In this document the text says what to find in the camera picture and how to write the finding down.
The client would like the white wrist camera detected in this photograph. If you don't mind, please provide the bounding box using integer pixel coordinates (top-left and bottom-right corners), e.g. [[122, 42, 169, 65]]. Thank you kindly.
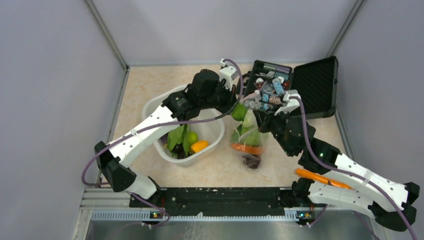
[[274, 90, 301, 116], [218, 58, 240, 91]]

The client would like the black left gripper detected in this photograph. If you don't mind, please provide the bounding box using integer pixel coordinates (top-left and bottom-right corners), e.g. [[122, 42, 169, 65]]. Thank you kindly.
[[200, 80, 241, 115]]

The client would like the white plastic basket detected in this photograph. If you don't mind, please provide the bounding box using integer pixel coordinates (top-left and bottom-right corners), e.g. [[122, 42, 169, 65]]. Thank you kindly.
[[141, 85, 225, 167]]

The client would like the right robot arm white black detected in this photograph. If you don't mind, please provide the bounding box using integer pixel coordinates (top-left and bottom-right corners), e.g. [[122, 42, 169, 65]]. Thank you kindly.
[[253, 110, 420, 232]]

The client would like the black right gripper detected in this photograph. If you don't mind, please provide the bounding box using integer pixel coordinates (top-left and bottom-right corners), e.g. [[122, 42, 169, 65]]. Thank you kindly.
[[253, 103, 296, 157]]

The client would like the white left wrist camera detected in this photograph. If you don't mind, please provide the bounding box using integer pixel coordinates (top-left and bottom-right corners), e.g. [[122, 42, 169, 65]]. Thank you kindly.
[[218, 58, 240, 91]]

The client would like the clear zip top bag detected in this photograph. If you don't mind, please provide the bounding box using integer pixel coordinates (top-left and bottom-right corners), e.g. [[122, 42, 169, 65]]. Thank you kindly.
[[229, 97, 268, 170]]

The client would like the green cabbage toy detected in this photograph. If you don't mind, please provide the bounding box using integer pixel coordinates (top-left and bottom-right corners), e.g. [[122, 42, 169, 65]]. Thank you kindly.
[[230, 126, 268, 147]]

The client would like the small orange fruit toy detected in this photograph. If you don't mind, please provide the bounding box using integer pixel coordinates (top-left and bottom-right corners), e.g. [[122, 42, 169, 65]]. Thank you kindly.
[[190, 140, 209, 153]]

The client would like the orange carrot toy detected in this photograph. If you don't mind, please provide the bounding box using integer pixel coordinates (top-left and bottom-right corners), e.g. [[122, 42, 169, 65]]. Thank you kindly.
[[230, 143, 264, 155]]

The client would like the green leafy vegetable toy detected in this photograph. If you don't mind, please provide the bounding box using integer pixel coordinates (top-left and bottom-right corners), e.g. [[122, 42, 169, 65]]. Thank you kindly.
[[167, 124, 190, 157]]

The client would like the green pear toy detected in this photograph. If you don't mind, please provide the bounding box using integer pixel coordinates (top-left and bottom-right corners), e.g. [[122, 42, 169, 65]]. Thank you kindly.
[[231, 103, 249, 122]]

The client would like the orange object behind right arm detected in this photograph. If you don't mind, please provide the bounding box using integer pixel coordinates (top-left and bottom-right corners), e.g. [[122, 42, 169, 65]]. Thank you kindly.
[[294, 168, 353, 190]]

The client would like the dark purple round fruit toy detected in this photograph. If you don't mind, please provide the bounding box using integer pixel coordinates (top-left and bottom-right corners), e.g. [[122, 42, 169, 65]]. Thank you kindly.
[[242, 154, 262, 170]]

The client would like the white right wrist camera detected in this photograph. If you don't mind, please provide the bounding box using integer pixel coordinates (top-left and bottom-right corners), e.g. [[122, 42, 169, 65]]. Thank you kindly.
[[274, 90, 301, 116]]

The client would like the white radish toy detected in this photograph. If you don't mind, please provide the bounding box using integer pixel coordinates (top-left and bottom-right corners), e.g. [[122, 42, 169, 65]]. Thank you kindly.
[[242, 110, 257, 128]]

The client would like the small green lime toy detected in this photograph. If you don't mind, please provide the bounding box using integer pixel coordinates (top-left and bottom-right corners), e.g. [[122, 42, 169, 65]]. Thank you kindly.
[[188, 131, 199, 146]]

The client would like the black poker chip case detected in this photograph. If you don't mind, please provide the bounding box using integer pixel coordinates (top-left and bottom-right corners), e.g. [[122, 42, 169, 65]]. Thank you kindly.
[[242, 56, 339, 120]]

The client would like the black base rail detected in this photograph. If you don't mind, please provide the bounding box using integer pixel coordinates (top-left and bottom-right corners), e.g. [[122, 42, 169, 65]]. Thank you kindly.
[[147, 187, 314, 217]]

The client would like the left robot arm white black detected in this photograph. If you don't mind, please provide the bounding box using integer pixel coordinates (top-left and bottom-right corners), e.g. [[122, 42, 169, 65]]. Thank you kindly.
[[94, 66, 242, 207]]

